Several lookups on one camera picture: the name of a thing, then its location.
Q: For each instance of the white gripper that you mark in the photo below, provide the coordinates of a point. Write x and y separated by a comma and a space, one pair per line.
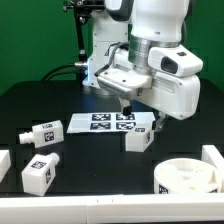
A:
170, 95

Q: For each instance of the white round stool seat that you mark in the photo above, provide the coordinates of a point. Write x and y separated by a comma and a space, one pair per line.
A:
186, 176

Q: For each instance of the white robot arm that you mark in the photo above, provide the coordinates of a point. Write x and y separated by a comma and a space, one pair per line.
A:
138, 55

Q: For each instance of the white paper marker sheet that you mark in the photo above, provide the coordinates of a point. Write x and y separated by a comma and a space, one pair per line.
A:
108, 122

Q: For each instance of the white left block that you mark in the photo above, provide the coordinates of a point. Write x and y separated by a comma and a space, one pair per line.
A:
5, 163

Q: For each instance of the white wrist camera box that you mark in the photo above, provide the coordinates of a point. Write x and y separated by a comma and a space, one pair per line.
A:
177, 61

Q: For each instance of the white right rail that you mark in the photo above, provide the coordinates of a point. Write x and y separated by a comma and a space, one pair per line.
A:
212, 156

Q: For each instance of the white rail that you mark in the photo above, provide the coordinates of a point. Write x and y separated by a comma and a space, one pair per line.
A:
121, 209
212, 156

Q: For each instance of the white front rail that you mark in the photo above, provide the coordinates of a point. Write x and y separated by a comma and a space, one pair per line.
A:
121, 209

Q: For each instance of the black camera stand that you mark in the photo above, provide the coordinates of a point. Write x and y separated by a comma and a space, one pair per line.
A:
82, 10

